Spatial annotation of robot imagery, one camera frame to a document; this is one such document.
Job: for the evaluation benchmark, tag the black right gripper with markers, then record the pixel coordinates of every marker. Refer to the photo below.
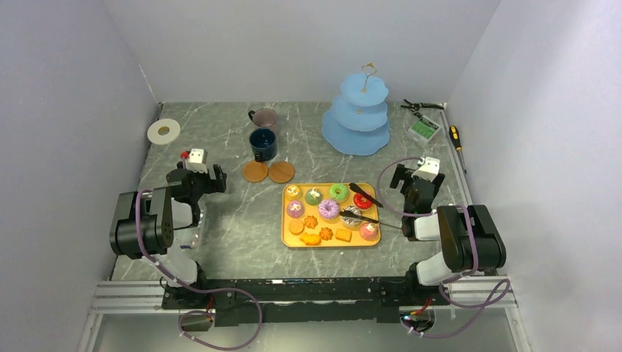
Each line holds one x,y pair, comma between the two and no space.
403,174

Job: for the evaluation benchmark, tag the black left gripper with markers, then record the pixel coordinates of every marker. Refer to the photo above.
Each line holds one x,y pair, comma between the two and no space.
217,185

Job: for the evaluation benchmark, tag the red frosted donut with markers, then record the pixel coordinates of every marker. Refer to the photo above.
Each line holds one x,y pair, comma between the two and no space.
361,202

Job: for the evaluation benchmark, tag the black food tongs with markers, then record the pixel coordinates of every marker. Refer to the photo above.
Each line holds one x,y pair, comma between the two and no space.
357,189

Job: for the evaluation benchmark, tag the chocolate white sprinkled donut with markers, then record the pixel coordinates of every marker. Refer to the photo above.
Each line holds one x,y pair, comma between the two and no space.
351,223

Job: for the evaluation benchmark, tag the green frosted donut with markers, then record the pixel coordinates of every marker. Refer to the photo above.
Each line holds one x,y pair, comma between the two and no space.
339,192

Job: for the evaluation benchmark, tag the purple sprinkled donut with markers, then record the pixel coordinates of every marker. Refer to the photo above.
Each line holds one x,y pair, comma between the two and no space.
328,209

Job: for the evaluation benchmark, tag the blue three-tier cake stand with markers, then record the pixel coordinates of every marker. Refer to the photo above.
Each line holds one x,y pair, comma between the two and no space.
357,120

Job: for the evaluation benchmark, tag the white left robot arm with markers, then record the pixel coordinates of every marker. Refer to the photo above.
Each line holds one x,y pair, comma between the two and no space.
160,226

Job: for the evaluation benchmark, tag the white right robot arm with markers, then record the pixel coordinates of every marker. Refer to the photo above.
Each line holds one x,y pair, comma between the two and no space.
469,238

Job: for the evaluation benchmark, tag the white tape roll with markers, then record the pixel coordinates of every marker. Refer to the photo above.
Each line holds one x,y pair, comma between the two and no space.
163,131

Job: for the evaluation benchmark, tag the pink cupcake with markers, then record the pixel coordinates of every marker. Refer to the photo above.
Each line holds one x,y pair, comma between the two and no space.
369,232

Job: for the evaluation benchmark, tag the green white electronic box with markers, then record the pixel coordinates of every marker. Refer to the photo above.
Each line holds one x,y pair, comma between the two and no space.
423,130

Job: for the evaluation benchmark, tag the yellow black screwdriver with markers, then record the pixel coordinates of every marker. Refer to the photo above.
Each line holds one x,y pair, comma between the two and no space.
456,141

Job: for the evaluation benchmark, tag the left wooden coaster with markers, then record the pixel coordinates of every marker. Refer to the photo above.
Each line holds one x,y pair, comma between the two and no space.
254,171

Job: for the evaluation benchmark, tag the wooden coaster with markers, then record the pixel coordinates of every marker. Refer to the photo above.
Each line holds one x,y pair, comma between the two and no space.
281,172
254,171

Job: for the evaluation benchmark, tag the black pliers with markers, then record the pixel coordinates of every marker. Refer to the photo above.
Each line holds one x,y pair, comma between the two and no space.
416,107

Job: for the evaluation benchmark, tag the square cracker biscuit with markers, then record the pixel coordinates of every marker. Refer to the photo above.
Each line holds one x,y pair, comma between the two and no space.
343,235

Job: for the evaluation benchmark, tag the dark blue mug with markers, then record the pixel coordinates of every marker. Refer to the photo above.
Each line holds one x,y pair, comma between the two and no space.
263,142

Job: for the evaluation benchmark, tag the right wooden coaster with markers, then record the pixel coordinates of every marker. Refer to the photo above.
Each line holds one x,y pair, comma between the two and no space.
281,172

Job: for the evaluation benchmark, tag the dark orange swirl cookie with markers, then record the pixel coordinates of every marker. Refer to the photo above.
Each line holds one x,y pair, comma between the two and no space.
326,234

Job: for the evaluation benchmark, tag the purple-grey mug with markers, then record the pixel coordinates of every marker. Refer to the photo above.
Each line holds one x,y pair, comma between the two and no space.
263,118

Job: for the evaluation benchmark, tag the green cupcake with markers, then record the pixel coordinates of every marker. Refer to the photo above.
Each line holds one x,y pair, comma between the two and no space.
313,196

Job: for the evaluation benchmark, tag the yellow serving tray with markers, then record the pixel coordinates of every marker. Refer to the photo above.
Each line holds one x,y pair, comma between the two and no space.
293,241

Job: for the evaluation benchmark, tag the yellow cupcake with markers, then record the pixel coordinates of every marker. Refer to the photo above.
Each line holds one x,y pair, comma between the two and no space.
293,192

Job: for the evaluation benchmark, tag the purple cupcake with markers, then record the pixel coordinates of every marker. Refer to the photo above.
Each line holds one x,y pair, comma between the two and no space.
295,209

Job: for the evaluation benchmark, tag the orange fish-shaped cookie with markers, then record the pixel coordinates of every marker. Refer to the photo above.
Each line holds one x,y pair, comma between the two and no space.
310,239

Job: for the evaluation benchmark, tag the round orange cookie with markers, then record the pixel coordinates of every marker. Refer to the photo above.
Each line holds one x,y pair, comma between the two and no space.
296,226

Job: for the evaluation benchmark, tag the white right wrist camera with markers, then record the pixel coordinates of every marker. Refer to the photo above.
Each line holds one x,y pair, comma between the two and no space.
427,168

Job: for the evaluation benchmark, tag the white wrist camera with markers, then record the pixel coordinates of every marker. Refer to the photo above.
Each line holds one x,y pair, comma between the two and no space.
427,168
194,160

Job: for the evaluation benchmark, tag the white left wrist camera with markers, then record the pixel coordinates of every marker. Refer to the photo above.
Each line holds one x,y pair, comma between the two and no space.
194,160

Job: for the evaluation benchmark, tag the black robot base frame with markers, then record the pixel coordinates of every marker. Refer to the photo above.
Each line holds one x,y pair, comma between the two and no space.
382,299

